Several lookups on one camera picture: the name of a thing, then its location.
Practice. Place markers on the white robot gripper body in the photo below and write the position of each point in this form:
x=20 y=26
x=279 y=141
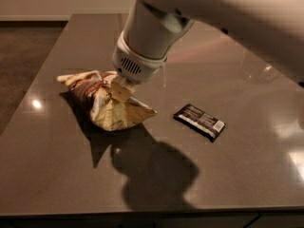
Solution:
x=134 y=66

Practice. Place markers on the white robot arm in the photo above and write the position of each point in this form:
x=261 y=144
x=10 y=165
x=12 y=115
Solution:
x=272 y=29

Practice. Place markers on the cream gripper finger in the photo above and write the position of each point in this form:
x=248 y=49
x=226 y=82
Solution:
x=122 y=89

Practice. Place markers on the brown and cream chip bag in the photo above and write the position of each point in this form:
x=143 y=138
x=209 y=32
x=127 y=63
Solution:
x=91 y=91

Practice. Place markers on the black rxbar chocolate bar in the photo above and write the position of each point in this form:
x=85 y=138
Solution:
x=200 y=121

